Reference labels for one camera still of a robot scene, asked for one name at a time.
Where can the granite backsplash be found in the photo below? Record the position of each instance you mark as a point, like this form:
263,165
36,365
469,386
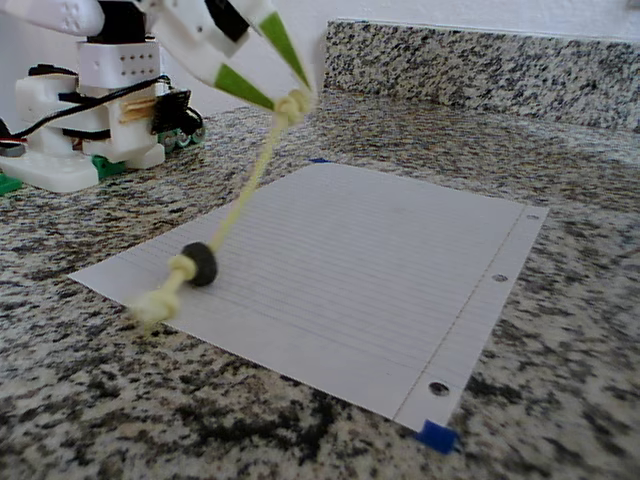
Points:
450,65

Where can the black circuit board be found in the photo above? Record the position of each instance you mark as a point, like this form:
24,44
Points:
172,112

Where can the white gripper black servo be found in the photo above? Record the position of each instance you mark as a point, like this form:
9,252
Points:
196,49

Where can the green clamp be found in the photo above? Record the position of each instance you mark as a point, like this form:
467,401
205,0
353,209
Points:
107,169
7,185

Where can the green round part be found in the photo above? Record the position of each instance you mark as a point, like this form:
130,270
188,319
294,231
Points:
187,140

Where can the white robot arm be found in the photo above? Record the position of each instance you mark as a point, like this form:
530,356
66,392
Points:
45,175

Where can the black hex nut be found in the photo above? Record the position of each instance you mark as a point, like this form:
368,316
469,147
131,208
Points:
202,265

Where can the blue tape piece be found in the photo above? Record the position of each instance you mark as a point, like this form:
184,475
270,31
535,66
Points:
318,161
437,436

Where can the lined paper sheet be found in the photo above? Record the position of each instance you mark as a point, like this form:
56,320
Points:
350,275

